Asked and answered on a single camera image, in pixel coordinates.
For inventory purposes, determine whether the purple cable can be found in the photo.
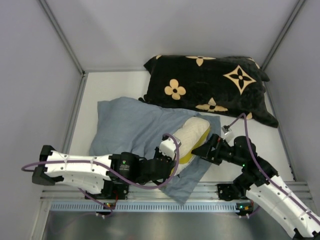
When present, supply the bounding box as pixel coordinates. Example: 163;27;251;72
224;112;320;221
21;132;182;218

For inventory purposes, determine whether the black floral plush pillow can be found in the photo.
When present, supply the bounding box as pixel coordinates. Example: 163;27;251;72
139;55;279;128

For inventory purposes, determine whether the slotted grey cable duct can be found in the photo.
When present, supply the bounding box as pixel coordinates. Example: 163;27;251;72
50;201;253;213

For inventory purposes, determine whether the cream yellow foam pillow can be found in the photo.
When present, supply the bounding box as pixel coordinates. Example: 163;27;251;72
173;116;211;176

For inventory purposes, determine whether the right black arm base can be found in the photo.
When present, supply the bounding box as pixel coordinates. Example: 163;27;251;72
217;183;250;201

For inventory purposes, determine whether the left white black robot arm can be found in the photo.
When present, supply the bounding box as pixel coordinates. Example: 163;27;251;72
32;145;177;199

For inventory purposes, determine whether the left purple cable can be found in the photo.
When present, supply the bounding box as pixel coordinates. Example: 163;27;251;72
21;132;182;218

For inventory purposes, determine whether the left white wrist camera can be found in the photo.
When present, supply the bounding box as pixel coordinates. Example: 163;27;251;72
159;136;181;160

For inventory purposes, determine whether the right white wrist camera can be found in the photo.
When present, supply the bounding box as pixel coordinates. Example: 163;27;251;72
221;125;234;142

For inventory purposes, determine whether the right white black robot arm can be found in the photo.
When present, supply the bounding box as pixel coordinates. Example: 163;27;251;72
192;134;320;240

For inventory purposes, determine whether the aluminium mounting rail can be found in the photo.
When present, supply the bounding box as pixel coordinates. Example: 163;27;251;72
39;181;313;201

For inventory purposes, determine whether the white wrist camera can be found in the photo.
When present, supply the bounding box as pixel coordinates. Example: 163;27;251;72
159;136;181;160
221;125;234;142

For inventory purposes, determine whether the beige green blue pillowcase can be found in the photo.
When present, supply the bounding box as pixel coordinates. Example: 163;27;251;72
89;97;221;190

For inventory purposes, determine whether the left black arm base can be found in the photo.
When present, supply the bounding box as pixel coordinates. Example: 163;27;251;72
85;181;129;200

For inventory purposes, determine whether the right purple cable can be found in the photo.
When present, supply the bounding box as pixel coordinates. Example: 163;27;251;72
224;112;320;221

